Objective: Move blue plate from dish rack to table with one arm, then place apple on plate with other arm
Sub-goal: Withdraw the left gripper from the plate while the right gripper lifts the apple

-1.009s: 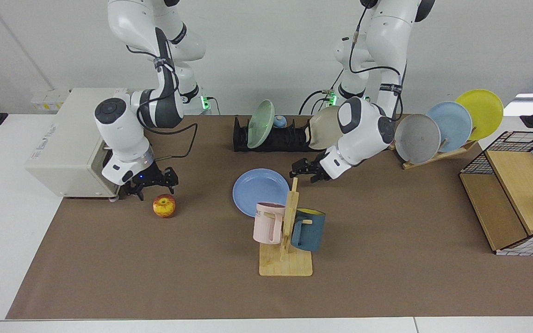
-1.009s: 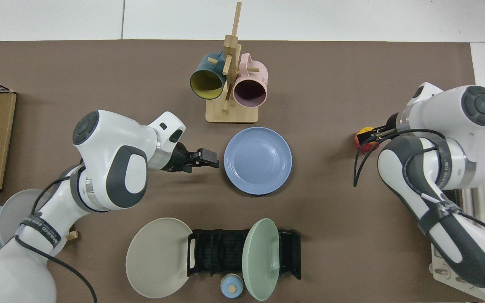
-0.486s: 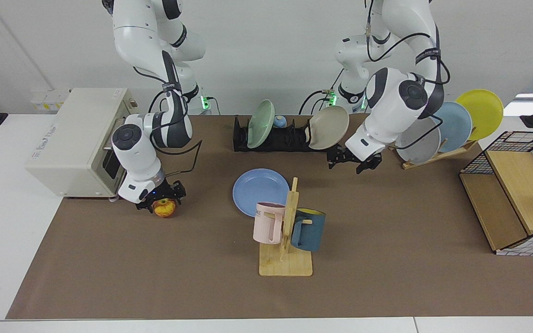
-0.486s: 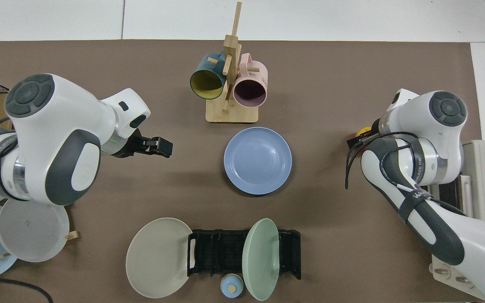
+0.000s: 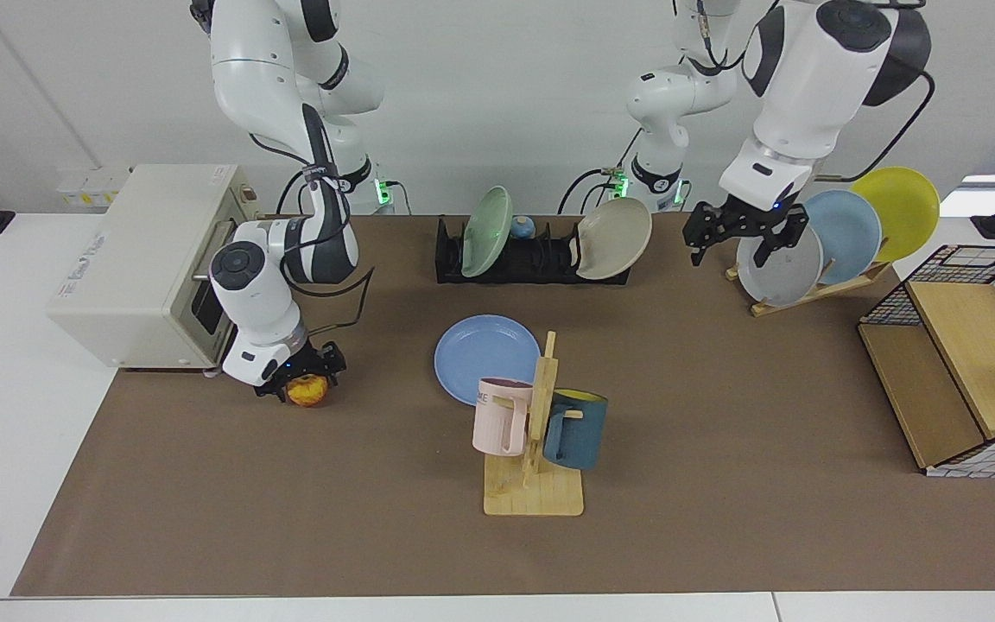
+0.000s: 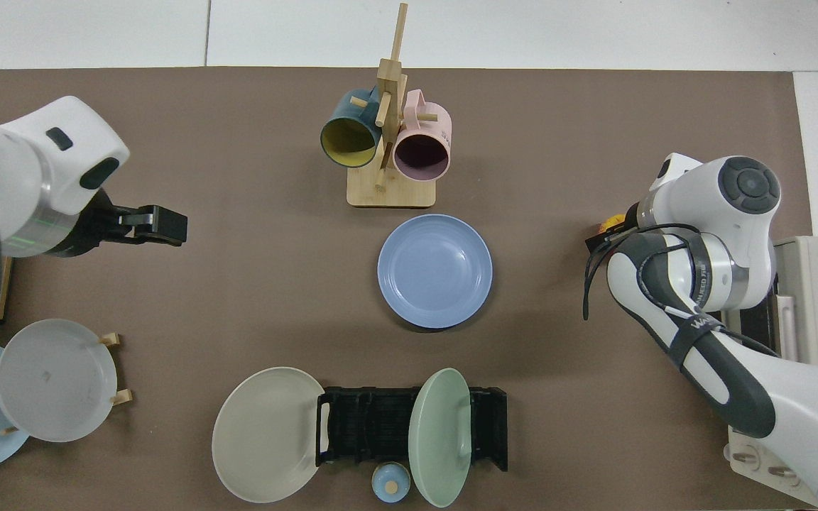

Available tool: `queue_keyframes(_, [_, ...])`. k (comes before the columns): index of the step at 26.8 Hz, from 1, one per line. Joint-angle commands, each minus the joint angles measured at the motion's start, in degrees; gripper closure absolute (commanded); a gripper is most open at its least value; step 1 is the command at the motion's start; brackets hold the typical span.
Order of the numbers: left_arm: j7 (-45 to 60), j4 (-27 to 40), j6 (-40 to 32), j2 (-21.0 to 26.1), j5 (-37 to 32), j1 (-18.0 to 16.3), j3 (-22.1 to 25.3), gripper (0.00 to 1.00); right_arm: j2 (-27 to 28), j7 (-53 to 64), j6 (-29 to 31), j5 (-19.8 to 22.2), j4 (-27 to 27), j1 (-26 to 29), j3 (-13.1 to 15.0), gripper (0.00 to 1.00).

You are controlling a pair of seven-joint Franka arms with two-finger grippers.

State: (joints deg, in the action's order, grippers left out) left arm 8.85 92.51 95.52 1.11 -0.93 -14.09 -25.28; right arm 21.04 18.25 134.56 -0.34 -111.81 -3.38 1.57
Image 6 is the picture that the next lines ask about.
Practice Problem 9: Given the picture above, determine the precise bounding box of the wooden peg plate rack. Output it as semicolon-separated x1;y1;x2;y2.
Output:
0;332;133;435

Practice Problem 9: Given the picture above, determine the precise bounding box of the black dish rack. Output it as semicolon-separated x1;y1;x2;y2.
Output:
315;385;508;473

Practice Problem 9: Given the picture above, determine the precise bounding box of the pink cup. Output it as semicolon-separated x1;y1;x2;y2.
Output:
392;89;453;182

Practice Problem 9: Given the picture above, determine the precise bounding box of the wire basket with wooden floor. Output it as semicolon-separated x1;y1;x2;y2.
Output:
0;255;13;329

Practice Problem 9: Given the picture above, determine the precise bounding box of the small blue round thing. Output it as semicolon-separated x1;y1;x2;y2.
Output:
371;461;412;505

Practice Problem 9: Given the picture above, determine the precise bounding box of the beige plate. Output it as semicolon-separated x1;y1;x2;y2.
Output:
212;366;326;505

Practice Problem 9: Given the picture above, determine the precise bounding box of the white toaster oven handle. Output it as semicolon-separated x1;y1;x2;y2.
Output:
775;295;802;364

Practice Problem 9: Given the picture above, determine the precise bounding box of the wooden cup stand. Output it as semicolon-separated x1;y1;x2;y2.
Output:
347;2;439;209

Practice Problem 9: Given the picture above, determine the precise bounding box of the brown table cloth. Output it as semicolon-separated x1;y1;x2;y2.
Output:
0;67;814;511

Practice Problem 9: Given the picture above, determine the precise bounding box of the dark teal cup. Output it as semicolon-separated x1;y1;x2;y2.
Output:
320;87;383;170

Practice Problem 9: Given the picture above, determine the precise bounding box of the green plate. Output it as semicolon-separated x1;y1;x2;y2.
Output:
408;367;472;509

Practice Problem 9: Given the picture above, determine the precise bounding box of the grey white plate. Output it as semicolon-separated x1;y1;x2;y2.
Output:
0;319;119;444

